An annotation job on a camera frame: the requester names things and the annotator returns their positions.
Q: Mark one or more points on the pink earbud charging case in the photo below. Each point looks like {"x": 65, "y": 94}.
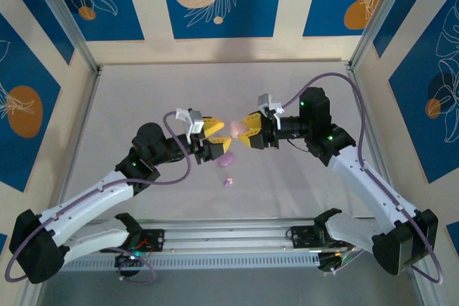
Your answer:
{"x": 237, "y": 127}

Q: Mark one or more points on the purple earbud charging case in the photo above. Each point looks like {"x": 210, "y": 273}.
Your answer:
{"x": 226, "y": 160}

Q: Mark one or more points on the purple earbud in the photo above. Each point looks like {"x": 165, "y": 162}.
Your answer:
{"x": 226, "y": 184}

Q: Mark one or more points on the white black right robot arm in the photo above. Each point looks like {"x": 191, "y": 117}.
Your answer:
{"x": 355, "y": 187}

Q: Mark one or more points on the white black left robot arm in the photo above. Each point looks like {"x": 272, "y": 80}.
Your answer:
{"x": 93, "y": 200}

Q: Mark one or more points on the black base electronics box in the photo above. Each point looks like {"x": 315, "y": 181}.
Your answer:
{"x": 129, "y": 266}
{"x": 331, "y": 263}

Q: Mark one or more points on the aluminium table side rail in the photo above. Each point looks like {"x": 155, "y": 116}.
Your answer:
{"x": 81, "y": 123}
{"x": 371, "y": 123}

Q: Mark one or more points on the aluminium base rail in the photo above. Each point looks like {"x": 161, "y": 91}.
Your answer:
{"x": 229, "y": 234}

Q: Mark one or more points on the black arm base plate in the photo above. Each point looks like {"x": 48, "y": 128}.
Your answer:
{"x": 305, "y": 238}
{"x": 157, "y": 238}

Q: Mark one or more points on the aluminium frame post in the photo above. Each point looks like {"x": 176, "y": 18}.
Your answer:
{"x": 379, "y": 15}
{"x": 66, "y": 19}

